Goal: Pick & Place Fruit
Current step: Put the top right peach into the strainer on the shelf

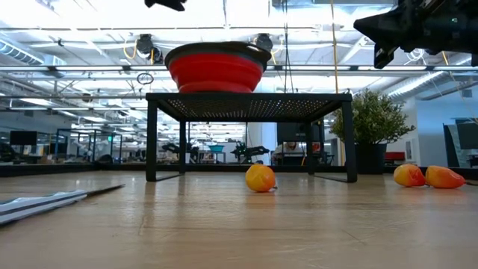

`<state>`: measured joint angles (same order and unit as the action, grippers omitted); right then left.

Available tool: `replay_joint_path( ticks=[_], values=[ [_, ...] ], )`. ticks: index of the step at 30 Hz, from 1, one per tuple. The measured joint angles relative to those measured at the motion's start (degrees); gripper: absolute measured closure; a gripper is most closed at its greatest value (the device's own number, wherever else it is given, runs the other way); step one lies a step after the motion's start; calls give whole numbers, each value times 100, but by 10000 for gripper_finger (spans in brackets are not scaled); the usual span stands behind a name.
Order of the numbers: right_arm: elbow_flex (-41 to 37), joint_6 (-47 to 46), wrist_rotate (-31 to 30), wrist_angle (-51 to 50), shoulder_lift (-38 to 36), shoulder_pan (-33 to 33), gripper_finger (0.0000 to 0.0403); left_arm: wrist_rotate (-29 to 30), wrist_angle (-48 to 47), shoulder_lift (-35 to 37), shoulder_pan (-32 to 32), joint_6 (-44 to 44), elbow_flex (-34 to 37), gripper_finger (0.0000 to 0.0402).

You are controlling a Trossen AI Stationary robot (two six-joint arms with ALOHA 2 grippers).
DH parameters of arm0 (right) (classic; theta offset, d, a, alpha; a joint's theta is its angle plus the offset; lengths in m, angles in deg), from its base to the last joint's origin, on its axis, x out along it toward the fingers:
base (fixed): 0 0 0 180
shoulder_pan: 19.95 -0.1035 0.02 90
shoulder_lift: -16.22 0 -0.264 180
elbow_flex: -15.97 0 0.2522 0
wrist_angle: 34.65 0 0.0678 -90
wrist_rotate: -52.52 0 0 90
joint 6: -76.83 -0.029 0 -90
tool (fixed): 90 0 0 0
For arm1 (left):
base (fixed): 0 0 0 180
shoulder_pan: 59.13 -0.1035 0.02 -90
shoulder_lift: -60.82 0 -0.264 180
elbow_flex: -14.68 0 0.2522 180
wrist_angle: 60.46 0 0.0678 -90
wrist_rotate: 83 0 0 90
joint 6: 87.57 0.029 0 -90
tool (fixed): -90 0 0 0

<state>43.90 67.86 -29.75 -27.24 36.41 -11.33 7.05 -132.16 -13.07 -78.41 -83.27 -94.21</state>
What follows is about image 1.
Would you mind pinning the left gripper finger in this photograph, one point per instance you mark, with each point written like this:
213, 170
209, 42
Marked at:
168, 3

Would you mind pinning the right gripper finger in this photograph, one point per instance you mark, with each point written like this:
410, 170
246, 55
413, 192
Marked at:
392, 20
392, 39

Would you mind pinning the red collapsible bowl grey rim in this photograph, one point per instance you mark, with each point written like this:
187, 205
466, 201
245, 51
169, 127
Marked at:
216, 73

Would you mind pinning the green potted plant black pot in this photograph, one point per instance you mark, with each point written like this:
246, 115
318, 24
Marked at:
373, 119

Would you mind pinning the dark panel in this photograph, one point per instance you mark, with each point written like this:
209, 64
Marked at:
467, 138

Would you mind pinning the red box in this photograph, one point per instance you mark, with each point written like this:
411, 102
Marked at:
395, 156

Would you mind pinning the black mesh metal rack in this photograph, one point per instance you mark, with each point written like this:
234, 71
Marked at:
246, 98

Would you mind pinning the red yellow toy pear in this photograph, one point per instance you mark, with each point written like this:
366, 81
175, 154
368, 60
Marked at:
409, 175

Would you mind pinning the orange pointed toy pear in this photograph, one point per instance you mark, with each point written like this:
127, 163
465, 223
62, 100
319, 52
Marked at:
444, 177

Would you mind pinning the person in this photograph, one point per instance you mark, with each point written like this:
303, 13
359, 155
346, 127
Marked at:
289, 148

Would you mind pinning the teal tub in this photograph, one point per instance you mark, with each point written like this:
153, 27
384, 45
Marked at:
216, 148

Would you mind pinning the yellow orange toy pear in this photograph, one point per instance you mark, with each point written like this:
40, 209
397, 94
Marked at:
259, 178

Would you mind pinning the small black monitor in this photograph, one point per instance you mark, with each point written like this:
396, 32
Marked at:
23, 137

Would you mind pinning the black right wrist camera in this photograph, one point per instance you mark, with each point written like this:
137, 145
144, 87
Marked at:
418, 7

